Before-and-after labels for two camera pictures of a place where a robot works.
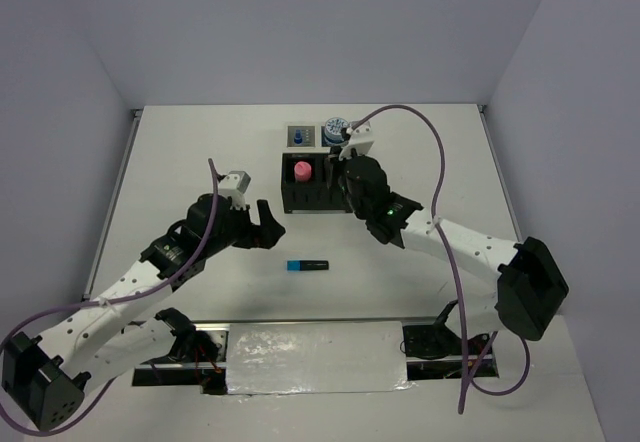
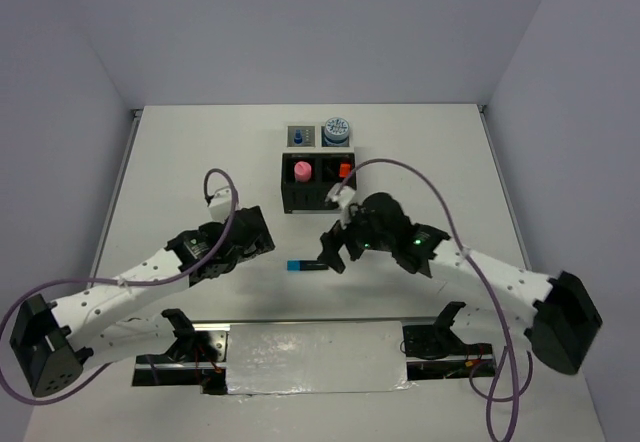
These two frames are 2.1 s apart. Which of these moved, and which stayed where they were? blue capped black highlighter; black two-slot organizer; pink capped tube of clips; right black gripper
Moved: right black gripper
Stayed: black two-slot organizer; pink capped tube of clips; blue capped black highlighter
